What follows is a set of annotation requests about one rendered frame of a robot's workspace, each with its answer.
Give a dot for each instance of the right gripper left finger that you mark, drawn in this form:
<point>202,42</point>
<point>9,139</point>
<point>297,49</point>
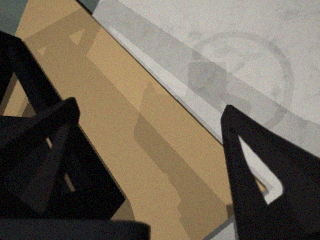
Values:
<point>19,140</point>

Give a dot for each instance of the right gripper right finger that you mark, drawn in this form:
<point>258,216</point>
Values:
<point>295,214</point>

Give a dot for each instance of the black open rack frame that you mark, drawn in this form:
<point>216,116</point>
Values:
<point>98,202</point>

